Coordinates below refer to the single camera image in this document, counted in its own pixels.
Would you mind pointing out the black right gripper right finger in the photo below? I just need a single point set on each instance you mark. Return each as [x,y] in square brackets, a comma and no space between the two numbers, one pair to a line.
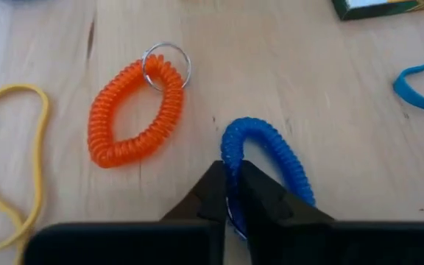
[271,202]

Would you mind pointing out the yellow rubber band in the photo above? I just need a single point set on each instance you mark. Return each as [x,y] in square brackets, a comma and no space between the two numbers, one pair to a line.
[41,154]

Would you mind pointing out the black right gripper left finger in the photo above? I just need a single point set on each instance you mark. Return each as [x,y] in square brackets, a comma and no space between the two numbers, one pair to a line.
[204,202]

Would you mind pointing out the blue rubber band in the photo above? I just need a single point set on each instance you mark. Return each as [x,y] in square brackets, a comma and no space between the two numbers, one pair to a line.
[410,94]

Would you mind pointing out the yellow green crayon box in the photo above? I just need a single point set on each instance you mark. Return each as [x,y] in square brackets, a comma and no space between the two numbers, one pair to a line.
[374,11]

